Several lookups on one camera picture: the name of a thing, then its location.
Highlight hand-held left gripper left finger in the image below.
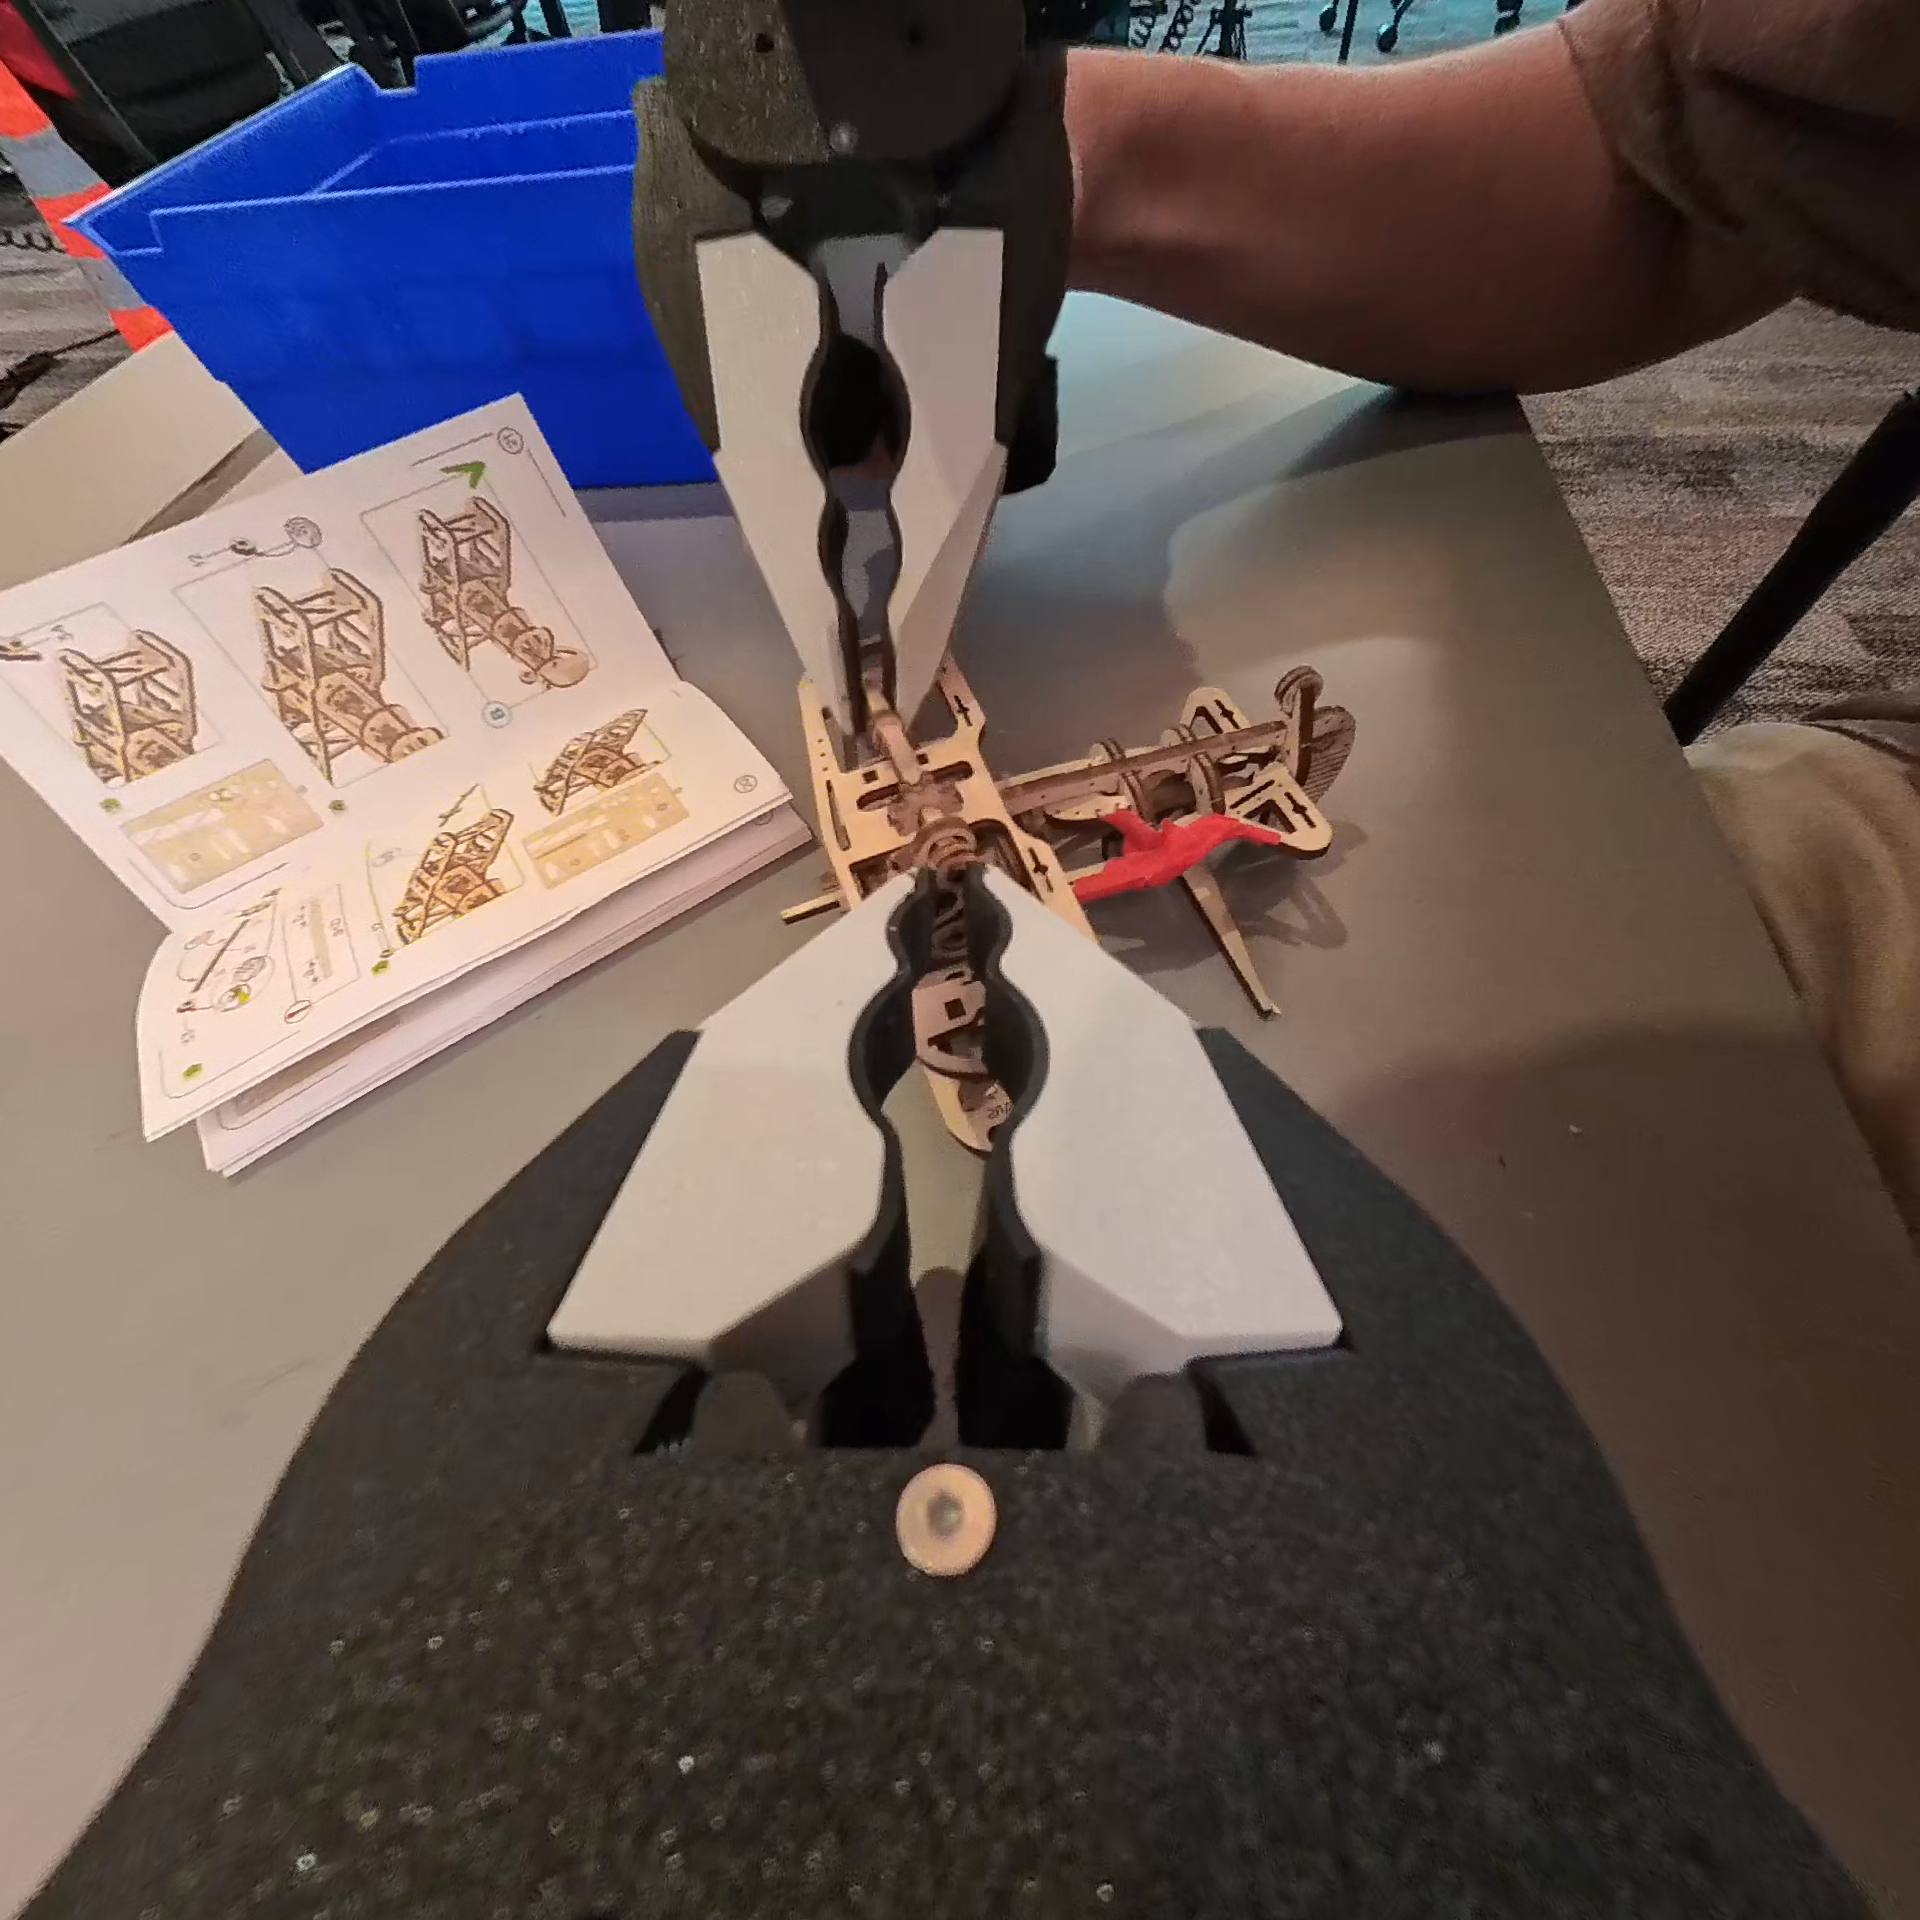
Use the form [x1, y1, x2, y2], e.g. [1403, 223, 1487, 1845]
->
[547, 874, 958, 1450]

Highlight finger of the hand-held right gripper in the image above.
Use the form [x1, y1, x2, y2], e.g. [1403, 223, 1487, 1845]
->
[862, 221, 1015, 723]
[695, 223, 903, 745]

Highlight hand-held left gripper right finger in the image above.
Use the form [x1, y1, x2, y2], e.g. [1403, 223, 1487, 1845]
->
[959, 867, 1344, 1450]

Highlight wooden model airplane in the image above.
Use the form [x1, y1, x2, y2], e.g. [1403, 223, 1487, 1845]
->
[779, 651, 1359, 1156]

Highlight person's right forearm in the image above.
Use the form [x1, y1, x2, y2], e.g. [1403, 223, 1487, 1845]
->
[1062, 0, 1800, 399]

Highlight red rubber band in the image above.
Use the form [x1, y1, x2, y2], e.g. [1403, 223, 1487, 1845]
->
[1072, 810, 1285, 906]

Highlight open instruction booklet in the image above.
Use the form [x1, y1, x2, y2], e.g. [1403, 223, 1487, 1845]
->
[0, 394, 812, 1180]

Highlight blue plastic bin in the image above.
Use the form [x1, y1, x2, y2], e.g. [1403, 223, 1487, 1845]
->
[64, 28, 721, 489]

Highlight orange traffic cone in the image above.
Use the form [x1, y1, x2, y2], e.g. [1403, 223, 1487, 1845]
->
[0, 53, 168, 354]

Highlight person's tan trousers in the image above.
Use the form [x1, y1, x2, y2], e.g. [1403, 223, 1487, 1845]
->
[1686, 705, 1920, 1247]

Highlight brown shirt sleeve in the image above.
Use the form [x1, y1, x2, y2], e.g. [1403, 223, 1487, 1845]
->
[1558, 0, 1920, 329]

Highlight black metal leg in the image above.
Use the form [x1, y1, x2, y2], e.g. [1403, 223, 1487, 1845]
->
[1661, 382, 1920, 745]

